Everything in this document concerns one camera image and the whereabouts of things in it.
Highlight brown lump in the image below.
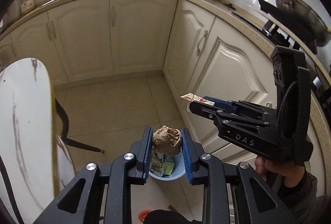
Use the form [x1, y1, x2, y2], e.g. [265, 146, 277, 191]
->
[152, 125, 182, 156]

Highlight orange white packet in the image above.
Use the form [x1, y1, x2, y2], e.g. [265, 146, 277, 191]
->
[181, 93, 215, 106]

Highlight milk carton box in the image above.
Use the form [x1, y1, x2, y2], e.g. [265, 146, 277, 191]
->
[149, 148, 166, 177]

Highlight light blue trash bin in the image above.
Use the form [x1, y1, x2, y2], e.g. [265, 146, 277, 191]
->
[149, 152, 185, 181]

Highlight cream kitchen cabinets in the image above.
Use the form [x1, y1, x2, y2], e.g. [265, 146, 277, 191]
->
[1, 0, 276, 163]

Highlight right hand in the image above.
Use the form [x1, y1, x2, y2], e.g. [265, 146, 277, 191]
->
[254, 156, 306, 188]

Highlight black chair leg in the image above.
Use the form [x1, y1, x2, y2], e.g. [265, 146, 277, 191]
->
[54, 98, 106, 154]

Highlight white marble round table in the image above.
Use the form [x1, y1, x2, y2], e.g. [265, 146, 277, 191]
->
[1, 58, 75, 223]

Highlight black pan on stove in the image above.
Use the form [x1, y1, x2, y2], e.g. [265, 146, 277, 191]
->
[276, 0, 330, 47]

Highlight glass jar with label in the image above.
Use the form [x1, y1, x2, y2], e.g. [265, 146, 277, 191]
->
[20, 0, 35, 16]

